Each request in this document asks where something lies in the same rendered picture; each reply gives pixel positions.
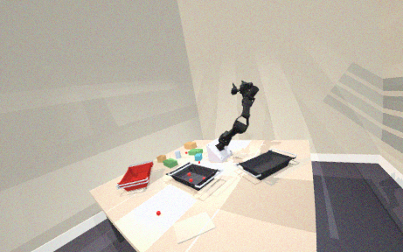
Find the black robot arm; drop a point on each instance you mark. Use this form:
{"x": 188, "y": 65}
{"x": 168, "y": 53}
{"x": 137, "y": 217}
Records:
{"x": 239, "y": 127}

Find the white flat rectangular panel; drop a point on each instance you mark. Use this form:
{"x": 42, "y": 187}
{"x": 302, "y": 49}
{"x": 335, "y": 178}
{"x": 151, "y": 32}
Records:
{"x": 192, "y": 227}

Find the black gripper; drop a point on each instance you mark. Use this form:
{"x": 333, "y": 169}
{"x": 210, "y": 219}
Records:
{"x": 235, "y": 90}

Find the green box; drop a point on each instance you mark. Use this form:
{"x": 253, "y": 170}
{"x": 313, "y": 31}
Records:
{"x": 193, "y": 152}
{"x": 170, "y": 162}

